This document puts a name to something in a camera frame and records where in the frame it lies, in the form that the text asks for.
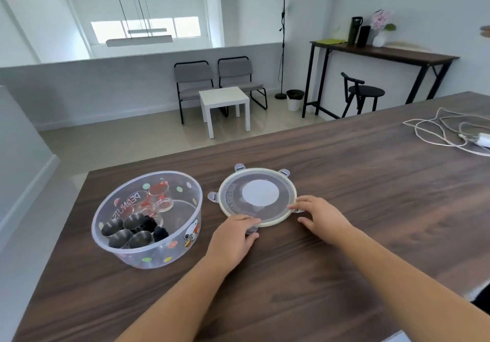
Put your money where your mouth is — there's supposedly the dark green tumbler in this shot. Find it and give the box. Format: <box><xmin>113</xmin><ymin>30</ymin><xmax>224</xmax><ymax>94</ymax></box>
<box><xmin>347</xmin><ymin>16</ymin><xmax>363</xmax><ymax>46</ymax></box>

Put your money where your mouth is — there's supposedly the white cable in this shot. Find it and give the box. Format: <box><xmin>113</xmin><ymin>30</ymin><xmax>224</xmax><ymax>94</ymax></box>
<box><xmin>403</xmin><ymin>107</ymin><xmax>490</xmax><ymax>158</ymax></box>

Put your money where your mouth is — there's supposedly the long white pendant lamp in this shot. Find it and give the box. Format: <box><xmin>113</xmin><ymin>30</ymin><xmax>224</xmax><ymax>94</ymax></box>
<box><xmin>106</xmin><ymin>0</ymin><xmax>174</xmax><ymax>48</ymax></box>

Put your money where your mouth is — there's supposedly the grey black-framed chair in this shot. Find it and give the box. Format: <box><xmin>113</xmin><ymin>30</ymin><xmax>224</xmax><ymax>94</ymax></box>
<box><xmin>218</xmin><ymin>56</ymin><xmax>268</xmax><ymax>117</ymax></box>
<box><xmin>174</xmin><ymin>61</ymin><xmax>215</xmax><ymax>125</ymax></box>

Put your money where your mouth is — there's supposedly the white vase pink flower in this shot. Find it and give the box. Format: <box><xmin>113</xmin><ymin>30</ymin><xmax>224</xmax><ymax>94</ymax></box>
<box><xmin>370</xmin><ymin>9</ymin><xmax>397</xmax><ymax>48</ymax></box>

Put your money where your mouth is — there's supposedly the person's right forearm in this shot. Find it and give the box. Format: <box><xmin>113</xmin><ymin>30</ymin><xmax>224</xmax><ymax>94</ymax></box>
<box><xmin>330</xmin><ymin>226</ymin><xmax>490</xmax><ymax>342</ymax></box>

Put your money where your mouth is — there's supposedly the white power adapter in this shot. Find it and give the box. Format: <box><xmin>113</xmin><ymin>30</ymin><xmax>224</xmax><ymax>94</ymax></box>
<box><xmin>459</xmin><ymin>132</ymin><xmax>490</xmax><ymax>149</ymax></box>

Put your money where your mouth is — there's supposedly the white square side table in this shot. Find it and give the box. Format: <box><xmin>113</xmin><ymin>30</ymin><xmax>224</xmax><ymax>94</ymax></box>
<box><xmin>199</xmin><ymin>86</ymin><xmax>251</xmax><ymax>139</ymax></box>

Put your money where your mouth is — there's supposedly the white waste bin black liner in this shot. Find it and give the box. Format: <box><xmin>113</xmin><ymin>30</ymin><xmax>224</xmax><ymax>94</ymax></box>
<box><xmin>286</xmin><ymin>89</ymin><xmax>305</xmax><ymax>112</ymax></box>

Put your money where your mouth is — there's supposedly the small metal cup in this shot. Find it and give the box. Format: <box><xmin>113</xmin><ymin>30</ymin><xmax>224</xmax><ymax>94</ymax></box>
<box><xmin>123</xmin><ymin>213</ymin><xmax>146</xmax><ymax>233</ymax></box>
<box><xmin>101</xmin><ymin>218</ymin><xmax>124</xmax><ymax>237</ymax></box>
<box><xmin>129</xmin><ymin>231</ymin><xmax>153</xmax><ymax>249</ymax></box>
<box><xmin>108</xmin><ymin>229</ymin><xmax>133</xmax><ymax>249</ymax></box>

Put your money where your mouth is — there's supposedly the dark wood console table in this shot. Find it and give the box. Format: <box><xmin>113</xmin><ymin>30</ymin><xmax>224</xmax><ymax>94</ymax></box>
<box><xmin>302</xmin><ymin>40</ymin><xmax>460</xmax><ymax>119</ymax></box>

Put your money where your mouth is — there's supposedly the black floor lamp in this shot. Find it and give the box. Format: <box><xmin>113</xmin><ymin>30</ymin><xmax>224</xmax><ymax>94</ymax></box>
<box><xmin>274</xmin><ymin>0</ymin><xmax>293</xmax><ymax>100</ymax></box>

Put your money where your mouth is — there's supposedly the person's right hand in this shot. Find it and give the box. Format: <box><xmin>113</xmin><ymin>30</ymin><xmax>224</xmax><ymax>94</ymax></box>
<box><xmin>288</xmin><ymin>195</ymin><xmax>359</xmax><ymax>245</ymax></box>

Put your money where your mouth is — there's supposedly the window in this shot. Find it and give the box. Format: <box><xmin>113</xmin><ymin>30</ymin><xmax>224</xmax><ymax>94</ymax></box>
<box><xmin>90</xmin><ymin>16</ymin><xmax>201</xmax><ymax>44</ymax></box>

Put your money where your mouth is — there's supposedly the round clear clip lid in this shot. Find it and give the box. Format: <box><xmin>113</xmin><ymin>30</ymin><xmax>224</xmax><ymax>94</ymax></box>
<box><xmin>207</xmin><ymin>163</ymin><xmax>305</xmax><ymax>235</ymax></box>

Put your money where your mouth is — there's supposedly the black round stool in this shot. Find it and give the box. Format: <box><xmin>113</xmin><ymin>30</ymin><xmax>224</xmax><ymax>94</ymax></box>
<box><xmin>341</xmin><ymin>72</ymin><xmax>386</xmax><ymax>119</ymax></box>

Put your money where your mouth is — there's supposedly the short white pendant lamp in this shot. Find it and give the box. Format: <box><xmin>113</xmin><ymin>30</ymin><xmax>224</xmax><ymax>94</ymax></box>
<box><xmin>127</xmin><ymin>0</ymin><xmax>168</xmax><ymax>34</ymax></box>

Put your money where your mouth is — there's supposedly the person's left forearm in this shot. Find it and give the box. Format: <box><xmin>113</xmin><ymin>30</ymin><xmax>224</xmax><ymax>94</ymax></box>
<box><xmin>114</xmin><ymin>255</ymin><xmax>235</xmax><ymax>342</ymax></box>

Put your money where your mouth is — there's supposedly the person's left hand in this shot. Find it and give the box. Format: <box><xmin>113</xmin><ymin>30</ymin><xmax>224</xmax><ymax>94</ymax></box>
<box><xmin>205</xmin><ymin>214</ymin><xmax>263</xmax><ymax>274</ymax></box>

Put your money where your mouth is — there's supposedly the clear printed plastic container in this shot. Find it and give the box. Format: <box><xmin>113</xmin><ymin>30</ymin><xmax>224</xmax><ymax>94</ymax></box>
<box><xmin>91</xmin><ymin>171</ymin><xmax>203</xmax><ymax>269</ymax></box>

